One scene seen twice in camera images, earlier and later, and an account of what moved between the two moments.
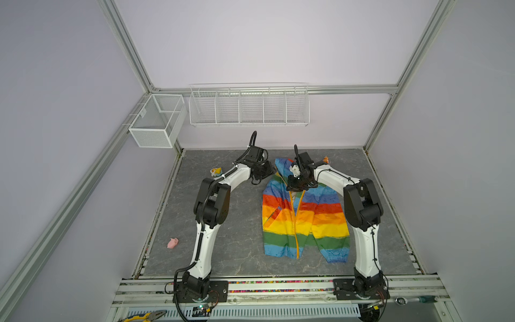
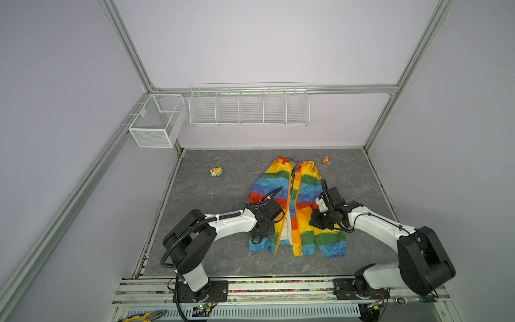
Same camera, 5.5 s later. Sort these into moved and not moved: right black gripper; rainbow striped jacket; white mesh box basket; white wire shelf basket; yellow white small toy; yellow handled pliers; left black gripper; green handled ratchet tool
Moved: rainbow striped jacket; left black gripper; right black gripper
Not moved: white mesh box basket; green handled ratchet tool; yellow white small toy; white wire shelf basket; yellow handled pliers
